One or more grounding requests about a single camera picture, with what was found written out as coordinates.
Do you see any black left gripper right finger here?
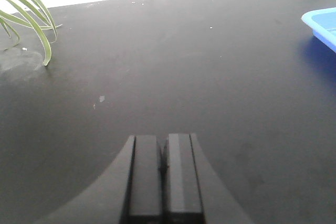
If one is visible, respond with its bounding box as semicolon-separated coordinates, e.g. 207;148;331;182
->
164;133;253;223

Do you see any green spider plant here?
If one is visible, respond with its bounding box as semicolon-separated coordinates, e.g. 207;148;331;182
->
1;0;61;67

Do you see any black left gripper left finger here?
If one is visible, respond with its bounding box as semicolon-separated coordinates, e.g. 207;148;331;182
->
38;135;163;223

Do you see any blue plastic tray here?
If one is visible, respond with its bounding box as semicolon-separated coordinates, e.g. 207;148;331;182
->
301;7;335;52

